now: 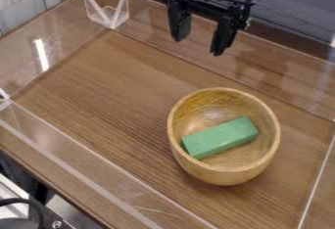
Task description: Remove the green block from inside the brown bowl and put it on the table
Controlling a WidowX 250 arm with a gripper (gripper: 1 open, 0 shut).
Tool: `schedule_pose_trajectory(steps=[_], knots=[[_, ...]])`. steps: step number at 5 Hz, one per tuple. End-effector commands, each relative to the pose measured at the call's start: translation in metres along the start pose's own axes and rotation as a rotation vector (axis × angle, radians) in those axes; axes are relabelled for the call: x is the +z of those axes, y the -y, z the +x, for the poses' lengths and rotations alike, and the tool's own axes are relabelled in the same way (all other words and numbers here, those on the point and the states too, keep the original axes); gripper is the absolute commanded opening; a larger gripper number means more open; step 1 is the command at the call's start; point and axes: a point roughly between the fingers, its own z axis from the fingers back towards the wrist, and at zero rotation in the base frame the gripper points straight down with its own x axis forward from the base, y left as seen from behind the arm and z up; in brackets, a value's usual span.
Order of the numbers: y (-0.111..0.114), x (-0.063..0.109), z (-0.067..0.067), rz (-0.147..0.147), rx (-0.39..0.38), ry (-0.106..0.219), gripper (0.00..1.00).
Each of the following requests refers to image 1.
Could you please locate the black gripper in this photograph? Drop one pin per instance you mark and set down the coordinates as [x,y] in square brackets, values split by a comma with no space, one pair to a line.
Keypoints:
[230,13]

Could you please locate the green rectangular block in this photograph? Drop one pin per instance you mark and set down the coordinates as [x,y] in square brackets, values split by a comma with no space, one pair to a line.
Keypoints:
[218,138]

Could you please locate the brown wooden bowl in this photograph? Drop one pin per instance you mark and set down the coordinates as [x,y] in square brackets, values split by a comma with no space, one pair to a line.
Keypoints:
[205,108]

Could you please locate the clear acrylic corner bracket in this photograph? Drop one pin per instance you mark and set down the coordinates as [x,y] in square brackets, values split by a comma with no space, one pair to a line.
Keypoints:
[110,17]

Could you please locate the clear acrylic tray wall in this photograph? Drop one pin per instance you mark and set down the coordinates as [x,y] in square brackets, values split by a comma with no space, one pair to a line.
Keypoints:
[114,198]

